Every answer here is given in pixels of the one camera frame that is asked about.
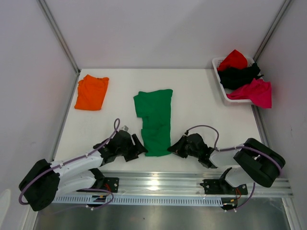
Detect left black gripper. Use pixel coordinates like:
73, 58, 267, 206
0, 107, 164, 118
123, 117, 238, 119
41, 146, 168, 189
116, 134, 148, 162

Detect green t shirt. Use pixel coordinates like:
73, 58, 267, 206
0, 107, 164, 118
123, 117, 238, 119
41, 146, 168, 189
133, 89, 173, 157

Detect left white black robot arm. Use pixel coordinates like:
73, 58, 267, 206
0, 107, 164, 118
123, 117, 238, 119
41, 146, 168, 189
19, 130, 148, 211

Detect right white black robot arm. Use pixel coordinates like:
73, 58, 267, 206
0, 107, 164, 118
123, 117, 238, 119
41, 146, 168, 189
167, 133, 285, 194

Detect orange folded t shirt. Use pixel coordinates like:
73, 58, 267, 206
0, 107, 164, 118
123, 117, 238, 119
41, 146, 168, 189
74, 75, 109, 111

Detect black t shirt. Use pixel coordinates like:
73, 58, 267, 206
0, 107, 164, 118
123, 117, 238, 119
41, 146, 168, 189
218, 63, 263, 90

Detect magenta t shirt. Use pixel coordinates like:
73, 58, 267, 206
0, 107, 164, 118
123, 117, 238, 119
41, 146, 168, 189
227, 79, 272, 109

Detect white plastic basket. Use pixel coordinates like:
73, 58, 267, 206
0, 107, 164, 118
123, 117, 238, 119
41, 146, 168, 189
212, 55, 262, 106

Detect red t shirt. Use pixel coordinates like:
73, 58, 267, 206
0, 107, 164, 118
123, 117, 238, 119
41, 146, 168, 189
217, 49, 248, 71

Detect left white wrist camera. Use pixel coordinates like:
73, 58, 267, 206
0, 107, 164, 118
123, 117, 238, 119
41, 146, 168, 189
120, 126, 129, 132

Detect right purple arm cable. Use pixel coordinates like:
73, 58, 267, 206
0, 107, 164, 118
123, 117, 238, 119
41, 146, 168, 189
184, 124, 283, 213

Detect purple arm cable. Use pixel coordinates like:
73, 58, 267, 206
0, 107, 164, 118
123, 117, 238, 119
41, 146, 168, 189
184, 124, 283, 213
18, 118, 120, 214

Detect aluminium mounting rail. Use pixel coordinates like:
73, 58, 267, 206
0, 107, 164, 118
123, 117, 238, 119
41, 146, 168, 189
57, 171, 294, 198

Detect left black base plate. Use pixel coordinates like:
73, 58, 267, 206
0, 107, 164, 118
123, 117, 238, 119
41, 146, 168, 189
102, 177, 119, 193

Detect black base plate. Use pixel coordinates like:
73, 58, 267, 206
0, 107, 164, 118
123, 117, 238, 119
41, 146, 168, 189
200, 179, 248, 195
102, 177, 119, 193

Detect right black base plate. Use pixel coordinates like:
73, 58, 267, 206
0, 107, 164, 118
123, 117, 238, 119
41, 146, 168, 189
200, 179, 248, 195

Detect white slotted cable duct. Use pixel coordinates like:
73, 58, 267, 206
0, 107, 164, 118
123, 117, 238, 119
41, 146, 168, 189
53, 195, 223, 207

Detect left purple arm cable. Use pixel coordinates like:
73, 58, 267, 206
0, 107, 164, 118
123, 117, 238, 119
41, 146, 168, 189
18, 118, 120, 214

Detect left aluminium frame post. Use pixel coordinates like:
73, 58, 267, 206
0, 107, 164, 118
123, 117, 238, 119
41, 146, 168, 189
36, 0, 80, 74

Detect aluminium frame post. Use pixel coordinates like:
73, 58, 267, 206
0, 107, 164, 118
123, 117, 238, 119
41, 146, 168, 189
36, 0, 80, 74
253, 0, 294, 62

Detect right aluminium frame post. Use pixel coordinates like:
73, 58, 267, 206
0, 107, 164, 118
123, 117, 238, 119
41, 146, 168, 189
253, 0, 294, 62

